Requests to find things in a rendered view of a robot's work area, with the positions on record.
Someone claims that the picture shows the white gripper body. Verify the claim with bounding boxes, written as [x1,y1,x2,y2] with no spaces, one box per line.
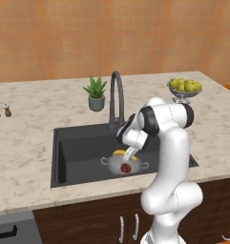
[123,146,139,163]

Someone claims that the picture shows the yellow banana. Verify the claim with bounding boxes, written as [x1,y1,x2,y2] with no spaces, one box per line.
[112,149,138,162]

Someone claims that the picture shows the red mango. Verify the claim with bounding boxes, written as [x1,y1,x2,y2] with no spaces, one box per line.
[119,163,133,173]

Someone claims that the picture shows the silver metal colander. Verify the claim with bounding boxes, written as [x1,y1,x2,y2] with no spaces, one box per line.
[99,153,150,177]

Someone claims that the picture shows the dark grey sink basin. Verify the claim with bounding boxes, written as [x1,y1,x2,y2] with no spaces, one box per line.
[50,122,199,189]

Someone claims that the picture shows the dark grey arched faucet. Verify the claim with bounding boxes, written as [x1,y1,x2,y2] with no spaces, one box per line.
[108,71,126,131]

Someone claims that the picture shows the green plant in grey pot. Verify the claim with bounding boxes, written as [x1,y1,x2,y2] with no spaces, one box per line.
[82,75,108,112]

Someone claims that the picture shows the dark wood cupboard door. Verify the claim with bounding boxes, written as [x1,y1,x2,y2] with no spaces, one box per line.
[127,192,157,244]
[32,193,131,244]

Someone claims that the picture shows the silver footed fruit bowl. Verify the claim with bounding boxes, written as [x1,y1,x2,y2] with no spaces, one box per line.
[166,81,203,105]

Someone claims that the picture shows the dark wood drawer front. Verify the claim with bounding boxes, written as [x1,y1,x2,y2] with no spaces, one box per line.
[178,212,230,244]
[196,176,230,231]

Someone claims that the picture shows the brown salt shaker white top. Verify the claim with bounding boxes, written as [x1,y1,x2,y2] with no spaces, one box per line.
[2,103,12,118]

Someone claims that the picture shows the grey dishwasher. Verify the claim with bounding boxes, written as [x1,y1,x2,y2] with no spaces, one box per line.
[0,210,44,244]

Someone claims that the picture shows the silver cupboard door handle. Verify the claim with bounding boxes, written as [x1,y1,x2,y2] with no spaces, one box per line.
[118,215,125,244]
[132,213,140,242]

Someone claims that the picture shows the black dishwasher handle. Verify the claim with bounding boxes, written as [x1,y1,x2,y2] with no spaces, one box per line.
[0,224,18,241]

